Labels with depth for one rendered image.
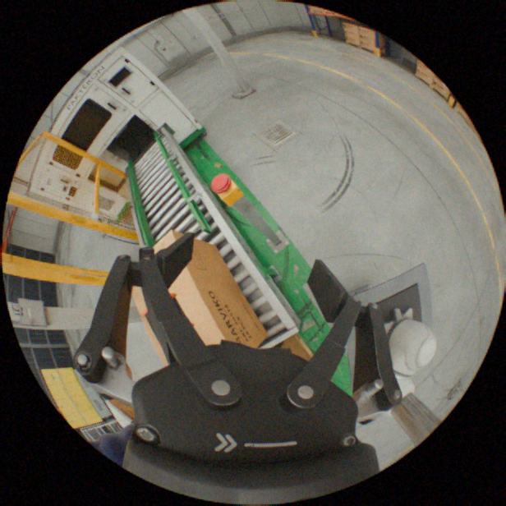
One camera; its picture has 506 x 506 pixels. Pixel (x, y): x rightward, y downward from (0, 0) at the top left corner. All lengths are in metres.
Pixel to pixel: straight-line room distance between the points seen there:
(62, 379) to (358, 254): 8.38
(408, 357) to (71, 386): 7.92
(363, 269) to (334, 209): 0.56
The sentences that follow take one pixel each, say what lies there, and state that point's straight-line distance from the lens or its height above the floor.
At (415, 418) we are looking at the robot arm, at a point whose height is 1.20.
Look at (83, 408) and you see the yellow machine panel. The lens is 7.79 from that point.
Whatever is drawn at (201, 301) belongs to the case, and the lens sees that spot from 0.66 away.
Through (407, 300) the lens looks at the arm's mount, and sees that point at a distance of 0.86.
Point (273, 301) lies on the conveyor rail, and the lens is 0.92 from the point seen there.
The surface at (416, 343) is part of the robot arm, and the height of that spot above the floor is 1.02.
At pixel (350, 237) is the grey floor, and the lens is 1.57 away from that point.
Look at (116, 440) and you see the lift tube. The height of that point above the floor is 1.45.
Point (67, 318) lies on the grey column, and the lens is 1.60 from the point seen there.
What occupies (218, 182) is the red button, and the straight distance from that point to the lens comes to 0.60.
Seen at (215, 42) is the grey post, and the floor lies 1.19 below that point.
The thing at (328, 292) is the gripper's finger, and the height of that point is 1.34.
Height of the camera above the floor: 1.49
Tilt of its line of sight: 71 degrees down
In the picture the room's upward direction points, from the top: 65 degrees counter-clockwise
